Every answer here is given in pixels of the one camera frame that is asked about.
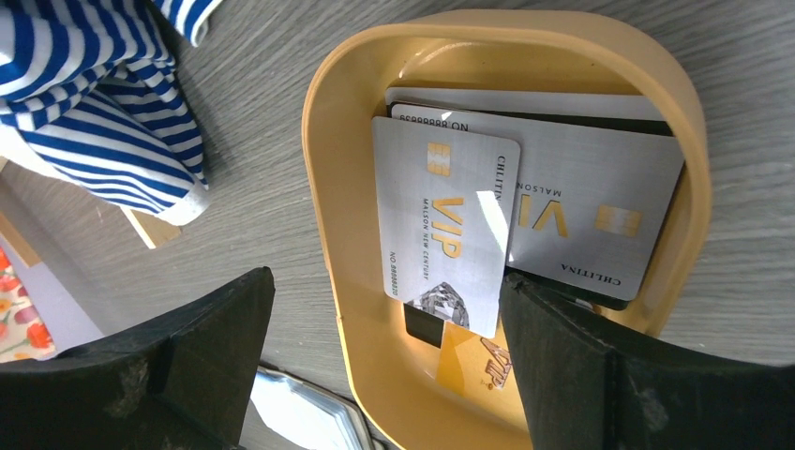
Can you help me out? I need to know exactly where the white card in tray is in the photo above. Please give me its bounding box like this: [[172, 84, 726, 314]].
[[384, 87, 665, 122]]

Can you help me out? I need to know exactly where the gold card in tray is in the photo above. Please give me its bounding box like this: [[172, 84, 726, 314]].
[[435, 321, 518, 400]]

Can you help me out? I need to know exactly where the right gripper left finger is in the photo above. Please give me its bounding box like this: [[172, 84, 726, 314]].
[[1, 267, 275, 449]]

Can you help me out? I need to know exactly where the blue white striped cloth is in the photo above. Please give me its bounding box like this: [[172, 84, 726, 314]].
[[1, 1, 218, 226]]

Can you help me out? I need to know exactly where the yellow oval tray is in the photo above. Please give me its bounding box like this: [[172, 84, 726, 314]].
[[302, 9, 713, 449]]

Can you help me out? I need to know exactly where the silver VIP card front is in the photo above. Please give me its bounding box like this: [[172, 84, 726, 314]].
[[371, 117, 521, 338]]

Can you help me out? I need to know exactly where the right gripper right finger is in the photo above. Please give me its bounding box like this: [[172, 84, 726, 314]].
[[500, 273, 794, 449]]

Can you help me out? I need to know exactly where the silver vip card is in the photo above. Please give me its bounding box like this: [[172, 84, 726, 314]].
[[371, 117, 521, 338], [390, 103, 684, 310]]

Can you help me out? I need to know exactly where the orange floral cloth bag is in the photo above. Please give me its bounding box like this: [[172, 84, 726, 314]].
[[0, 249, 56, 363]]

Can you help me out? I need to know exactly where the silver VIP card back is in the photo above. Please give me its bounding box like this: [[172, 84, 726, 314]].
[[390, 103, 684, 310]]

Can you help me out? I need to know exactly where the aluminium rail frame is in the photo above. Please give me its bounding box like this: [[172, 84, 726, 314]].
[[250, 367, 385, 450]]

